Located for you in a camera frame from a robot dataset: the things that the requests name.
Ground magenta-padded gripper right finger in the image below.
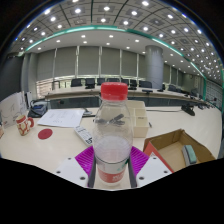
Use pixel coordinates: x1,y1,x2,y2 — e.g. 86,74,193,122
127,145,173,189

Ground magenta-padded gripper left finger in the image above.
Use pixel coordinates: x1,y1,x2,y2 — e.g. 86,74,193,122
54,145,98,189

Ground clear red-capped water bottle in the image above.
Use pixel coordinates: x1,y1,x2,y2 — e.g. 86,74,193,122
92,82,134,188

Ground white remote control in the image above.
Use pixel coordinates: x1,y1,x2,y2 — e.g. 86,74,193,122
73,125,95,147

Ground open brown cardboard box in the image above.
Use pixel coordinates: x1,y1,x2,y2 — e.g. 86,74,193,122
143,128,217,173

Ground white desk organizer box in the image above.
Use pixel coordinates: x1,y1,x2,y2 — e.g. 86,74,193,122
126,99,150,138

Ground flat round red coaster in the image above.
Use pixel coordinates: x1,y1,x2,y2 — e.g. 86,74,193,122
37,128,54,140

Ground white printed paper sheet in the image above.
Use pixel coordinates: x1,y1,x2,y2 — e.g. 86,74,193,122
37,108,86,129

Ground grey-green board eraser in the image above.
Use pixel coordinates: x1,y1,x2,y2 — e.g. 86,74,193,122
181,144,198,167

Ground long curved conference desk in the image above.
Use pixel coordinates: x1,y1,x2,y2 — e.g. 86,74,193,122
44,84,214,111

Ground red floral ceramic mug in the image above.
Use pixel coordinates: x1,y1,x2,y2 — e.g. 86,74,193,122
15,114,35,137

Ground row of black office chairs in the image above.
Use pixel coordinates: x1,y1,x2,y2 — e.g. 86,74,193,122
69,77,188,92

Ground ceiling lights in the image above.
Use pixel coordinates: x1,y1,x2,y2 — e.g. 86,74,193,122
18,0,224,81

